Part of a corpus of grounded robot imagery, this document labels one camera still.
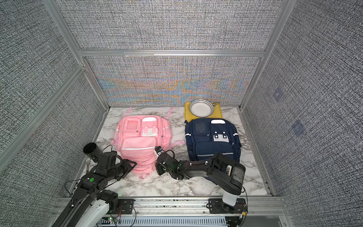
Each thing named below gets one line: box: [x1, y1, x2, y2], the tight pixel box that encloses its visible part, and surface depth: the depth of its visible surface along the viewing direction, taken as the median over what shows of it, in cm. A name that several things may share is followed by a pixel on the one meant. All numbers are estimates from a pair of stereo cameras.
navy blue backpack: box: [184, 117, 242, 162], surface depth 99 cm
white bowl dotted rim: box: [189, 99, 215, 118], surface depth 119 cm
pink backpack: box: [112, 115, 172, 177], surface depth 97 cm
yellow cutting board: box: [184, 102, 223, 123], surface depth 118 cm
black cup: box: [83, 142, 103, 163], surface depth 88 cm
